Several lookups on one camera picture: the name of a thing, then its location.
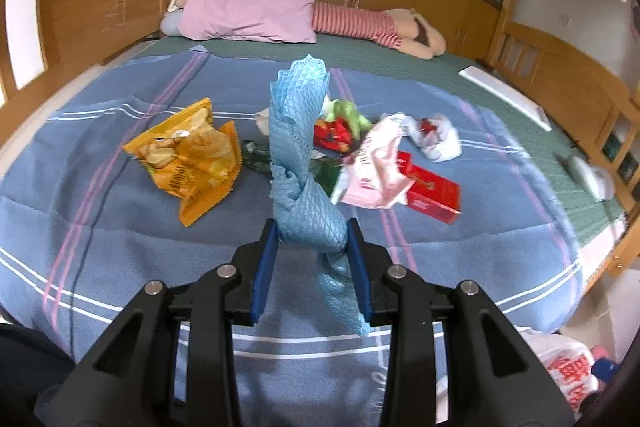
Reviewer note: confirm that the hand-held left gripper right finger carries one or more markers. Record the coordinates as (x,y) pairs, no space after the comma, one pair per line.
(357,272)

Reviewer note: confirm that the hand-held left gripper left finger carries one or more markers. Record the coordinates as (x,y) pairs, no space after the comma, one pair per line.
(262,267)

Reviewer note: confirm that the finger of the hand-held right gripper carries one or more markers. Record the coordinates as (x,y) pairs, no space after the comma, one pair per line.
(607,368)

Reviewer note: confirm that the white bin liner red print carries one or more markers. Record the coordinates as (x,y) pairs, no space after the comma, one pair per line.
(560,367)

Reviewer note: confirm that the dark green wrapper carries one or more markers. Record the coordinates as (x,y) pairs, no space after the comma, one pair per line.
(327,174)

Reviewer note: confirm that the pink tissue packet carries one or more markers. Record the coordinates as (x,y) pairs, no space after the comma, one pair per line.
(375,167)

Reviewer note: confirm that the red cardboard box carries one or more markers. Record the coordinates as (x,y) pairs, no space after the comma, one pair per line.
(435,192)

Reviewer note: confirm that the light blue dish cloth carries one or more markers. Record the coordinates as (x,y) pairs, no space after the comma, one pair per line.
(300,157)

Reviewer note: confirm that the yellow snack bag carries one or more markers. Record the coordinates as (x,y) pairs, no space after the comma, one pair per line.
(185,157)

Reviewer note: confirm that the red snack wrapper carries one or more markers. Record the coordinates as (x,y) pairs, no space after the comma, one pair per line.
(332,134)

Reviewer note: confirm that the white tissue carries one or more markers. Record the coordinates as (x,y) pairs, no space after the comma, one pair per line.
(262,119)

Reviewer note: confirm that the white plastic bag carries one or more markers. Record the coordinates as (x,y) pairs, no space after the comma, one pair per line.
(440,139)

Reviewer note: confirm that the light green wrapper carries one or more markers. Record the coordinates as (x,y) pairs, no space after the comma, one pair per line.
(350,114)

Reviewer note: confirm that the white patterned mattress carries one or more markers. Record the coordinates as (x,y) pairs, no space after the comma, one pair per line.
(600,237)

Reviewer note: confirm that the blue checked blanket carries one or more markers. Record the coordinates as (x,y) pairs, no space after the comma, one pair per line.
(125,257)

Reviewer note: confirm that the white mite vacuum cleaner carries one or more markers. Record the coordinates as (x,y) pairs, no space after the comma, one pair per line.
(592,177)

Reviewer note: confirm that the flat white board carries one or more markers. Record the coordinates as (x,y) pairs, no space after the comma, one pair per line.
(505,94)

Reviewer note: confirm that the striped plush doll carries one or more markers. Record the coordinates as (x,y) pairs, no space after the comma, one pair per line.
(350,19)

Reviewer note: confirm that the light blue pillow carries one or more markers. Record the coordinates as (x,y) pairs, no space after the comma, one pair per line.
(170,24)

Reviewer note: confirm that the pink pillow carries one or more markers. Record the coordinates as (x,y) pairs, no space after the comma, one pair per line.
(250,7)

